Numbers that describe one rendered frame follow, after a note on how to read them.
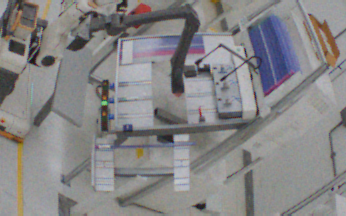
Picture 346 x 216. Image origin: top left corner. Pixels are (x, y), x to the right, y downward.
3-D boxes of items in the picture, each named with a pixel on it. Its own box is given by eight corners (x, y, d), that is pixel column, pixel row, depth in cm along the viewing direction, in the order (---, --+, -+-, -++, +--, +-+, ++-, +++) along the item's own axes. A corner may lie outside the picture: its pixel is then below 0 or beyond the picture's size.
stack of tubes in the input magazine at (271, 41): (263, 95, 283) (293, 71, 267) (247, 30, 314) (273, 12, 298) (276, 104, 289) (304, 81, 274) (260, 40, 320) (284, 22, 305)
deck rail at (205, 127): (116, 137, 299) (115, 130, 294) (116, 134, 300) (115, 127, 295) (248, 128, 299) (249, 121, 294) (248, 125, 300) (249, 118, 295)
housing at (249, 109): (241, 127, 301) (243, 111, 290) (230, 60, 331) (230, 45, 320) (254, 125, 301) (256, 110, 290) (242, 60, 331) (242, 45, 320)
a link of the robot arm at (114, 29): (195, -1, 250) (199, 12, 245) (197, 15, 262) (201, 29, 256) (105, 15, 250) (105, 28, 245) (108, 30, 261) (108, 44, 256)
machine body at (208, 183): (96, 192, 353) (150, 159, 317) (93, 112, 395) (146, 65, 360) (166, 217, 388) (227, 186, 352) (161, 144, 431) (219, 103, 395)
